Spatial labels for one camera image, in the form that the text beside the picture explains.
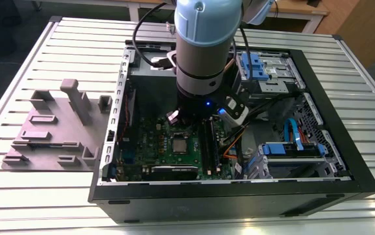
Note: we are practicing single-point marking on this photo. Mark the wooden cabinet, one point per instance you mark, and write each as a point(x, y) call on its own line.
point(363, 24)

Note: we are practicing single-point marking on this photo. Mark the grey power supply unit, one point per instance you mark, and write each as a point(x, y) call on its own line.
point(150, 93)

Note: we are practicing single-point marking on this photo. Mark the grey plastic parts rack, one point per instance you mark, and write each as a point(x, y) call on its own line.
point(66, 137)

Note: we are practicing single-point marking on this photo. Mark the small silver wrist camera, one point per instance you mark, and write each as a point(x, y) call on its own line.
point(172, 118)

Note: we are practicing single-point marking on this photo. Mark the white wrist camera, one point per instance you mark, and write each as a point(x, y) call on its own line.
point(236, 110)

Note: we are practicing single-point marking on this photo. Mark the blue board connector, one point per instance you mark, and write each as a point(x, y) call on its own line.
point(128, 157)

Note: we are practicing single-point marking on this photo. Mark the black open PC case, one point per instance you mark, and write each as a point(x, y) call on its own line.
point(206, 193)

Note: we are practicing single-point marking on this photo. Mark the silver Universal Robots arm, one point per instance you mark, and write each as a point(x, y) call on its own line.
point(200, 63)

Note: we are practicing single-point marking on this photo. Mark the green Dell motherboard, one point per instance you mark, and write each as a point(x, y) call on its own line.
point(148, 147)

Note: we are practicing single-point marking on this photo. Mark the grey metal disk bay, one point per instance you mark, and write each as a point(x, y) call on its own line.
point(295, 160)
point(272, 86)

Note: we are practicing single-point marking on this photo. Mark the grey wrist bracket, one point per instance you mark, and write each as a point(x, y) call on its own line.
point(170, 57)

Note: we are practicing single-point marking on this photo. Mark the black graphics card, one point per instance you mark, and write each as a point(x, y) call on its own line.
point(173, 172)

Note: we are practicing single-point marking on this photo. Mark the black RAM slot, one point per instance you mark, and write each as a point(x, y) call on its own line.
point(202, 144)

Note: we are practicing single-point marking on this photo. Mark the RAM stick with gold contacts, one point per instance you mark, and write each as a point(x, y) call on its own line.
point(42, 145)

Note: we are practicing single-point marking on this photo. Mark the blue plastic drive latch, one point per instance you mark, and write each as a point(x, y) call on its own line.
point(256, 66)

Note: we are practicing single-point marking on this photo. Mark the silver square CPU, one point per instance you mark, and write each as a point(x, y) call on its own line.
point(178, 145)

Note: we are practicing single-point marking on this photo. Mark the hard disk in blue carrier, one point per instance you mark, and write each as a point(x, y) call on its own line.
point(273, 149)

